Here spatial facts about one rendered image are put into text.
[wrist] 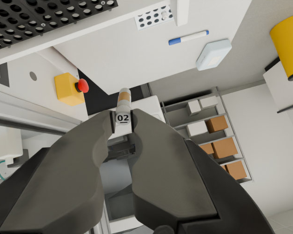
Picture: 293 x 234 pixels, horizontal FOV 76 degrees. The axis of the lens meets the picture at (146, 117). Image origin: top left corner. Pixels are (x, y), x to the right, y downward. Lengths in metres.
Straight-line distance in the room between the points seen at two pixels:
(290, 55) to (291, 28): 0.29
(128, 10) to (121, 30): 0.24
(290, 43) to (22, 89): 2.65
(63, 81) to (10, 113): 0.20
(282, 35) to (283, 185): 3.25
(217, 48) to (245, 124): 4.10
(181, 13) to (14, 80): 0.33
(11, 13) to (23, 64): 0.19
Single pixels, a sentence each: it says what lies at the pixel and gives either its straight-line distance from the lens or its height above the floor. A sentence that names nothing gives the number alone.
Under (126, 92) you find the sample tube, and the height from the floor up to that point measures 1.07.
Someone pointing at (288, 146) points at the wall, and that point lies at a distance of 5.19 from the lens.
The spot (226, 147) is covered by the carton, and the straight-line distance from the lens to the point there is 4.12.
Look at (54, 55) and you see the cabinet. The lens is 0.64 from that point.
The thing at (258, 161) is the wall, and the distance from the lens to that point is 4.84.
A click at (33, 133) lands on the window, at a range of 0.46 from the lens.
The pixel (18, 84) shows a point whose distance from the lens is 0.45.
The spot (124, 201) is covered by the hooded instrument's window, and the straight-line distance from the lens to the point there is 1.02.
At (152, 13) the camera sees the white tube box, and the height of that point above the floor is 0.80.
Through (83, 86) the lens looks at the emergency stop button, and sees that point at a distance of 0.55.
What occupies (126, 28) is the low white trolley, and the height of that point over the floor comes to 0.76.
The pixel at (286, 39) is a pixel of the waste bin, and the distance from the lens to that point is 2.80.
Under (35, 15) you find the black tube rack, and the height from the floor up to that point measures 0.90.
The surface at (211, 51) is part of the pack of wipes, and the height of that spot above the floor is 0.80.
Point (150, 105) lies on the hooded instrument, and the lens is 0.98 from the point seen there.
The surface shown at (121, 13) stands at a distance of 0.35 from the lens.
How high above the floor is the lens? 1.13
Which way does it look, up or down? 13 degrees down
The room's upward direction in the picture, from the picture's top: 164 degrees clockwise
